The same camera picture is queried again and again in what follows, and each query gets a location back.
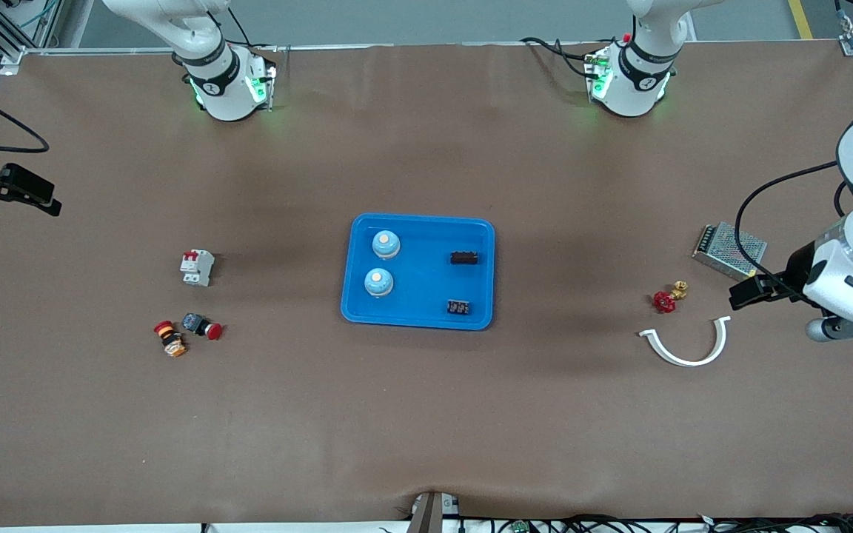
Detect metal mesh power supply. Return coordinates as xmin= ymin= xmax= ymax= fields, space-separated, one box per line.
xmin=692 ymin=221 xmax=769 ymax=284

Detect black base cable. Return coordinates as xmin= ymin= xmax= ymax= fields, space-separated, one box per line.
xmin=520 ymin=36 xmax=594 ymax=76

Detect red mushroom emergency button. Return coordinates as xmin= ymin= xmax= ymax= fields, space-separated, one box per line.
xmin=181 ymin=312 xmax=224 ymax=341

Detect white circuit breaker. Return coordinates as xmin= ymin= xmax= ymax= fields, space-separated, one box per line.
xmin=179 ymin=249 xmax=215 ymax=287

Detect metal table edge bracket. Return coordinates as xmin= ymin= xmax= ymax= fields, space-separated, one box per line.
xmin=407 ymin=491 xmax=461 ymax=533

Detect white curved pipe clamp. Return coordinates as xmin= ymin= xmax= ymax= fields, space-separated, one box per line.
xmin=638 ymin=315 xmax=733 ymax=368

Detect brass valve red handle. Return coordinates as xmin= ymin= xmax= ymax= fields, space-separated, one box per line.
xmin=653 ymin=281 xmax=689 ymax=314

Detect brown table mat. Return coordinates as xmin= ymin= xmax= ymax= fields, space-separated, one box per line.
xmin=0 ymin=41 xmax=853 ymax=528

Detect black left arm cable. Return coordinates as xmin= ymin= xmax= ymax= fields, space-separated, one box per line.
xmin=734 ymin=159 xmax=853 ymax=286

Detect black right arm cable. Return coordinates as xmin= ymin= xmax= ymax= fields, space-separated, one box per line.
xmin=0 ymin=78 xmax=50 ymax=154

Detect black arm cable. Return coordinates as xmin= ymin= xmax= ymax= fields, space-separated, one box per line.
xmin=734 ymin=159 xmax=853 ymax=286
xmin=0 ymin=78 xmax=50 ymax=154

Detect blue call bell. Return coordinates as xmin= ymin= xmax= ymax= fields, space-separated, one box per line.
xmin=364 ymin=267 xmax=395 ymax=298
xmin=371 ymin=229 xmax=402 ymax=261

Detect blue plastic tray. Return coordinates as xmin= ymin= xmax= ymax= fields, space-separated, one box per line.
xmin=341 ymin=212 xmax=496 ymax=331

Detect orange red push button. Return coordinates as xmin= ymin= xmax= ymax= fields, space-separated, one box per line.
xmin=153 ymin=320 xmax=189 ymax=358

